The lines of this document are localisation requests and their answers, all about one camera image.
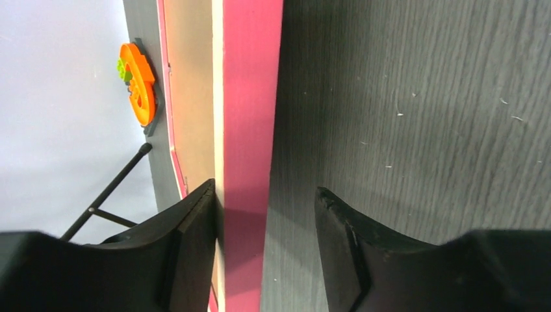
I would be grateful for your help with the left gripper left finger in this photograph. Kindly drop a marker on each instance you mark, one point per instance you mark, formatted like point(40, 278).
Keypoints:
point(163, 264)

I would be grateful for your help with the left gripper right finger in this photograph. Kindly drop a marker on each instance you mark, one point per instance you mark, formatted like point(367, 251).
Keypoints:
point(370, 267)

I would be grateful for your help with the brown cardboard backing board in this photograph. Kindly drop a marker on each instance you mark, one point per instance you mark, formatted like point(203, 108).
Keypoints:
point(189, 46)

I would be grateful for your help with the pink wooden picture frame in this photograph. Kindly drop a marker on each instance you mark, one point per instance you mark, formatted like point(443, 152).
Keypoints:
point(246, 40)

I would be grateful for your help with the black music stand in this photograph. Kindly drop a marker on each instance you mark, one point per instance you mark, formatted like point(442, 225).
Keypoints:
point(94, 208)

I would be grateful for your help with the orange tape dispenser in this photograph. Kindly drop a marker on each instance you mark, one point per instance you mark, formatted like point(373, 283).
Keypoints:
point(134, 70)

